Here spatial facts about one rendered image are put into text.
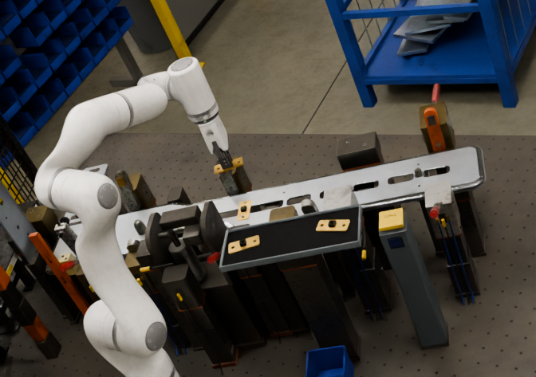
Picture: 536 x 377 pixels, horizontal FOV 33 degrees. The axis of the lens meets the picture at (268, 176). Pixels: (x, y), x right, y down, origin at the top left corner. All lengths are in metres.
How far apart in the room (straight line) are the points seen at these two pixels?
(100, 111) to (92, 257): 0.34
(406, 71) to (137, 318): 2.66
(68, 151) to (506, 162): 1.50
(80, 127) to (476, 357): 1.18
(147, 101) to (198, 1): 3.61
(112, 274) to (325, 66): 3.18
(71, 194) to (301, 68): 3.30
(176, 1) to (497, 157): 3.02
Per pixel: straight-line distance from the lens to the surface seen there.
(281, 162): 3.35
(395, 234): 2.22
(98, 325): 2.29
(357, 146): 2.71
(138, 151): 3.80
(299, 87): 5.07
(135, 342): 2.21
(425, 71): 4.50
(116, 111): 2.13
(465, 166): 2.56
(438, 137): 2.65
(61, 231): 2.65
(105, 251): 2.14
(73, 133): 2.08
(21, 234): 2.98
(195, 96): 2.34
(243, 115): 5.04
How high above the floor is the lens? 2.62
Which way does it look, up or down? 36 degrees down
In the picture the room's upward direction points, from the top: 25 degrees counter-clockwise
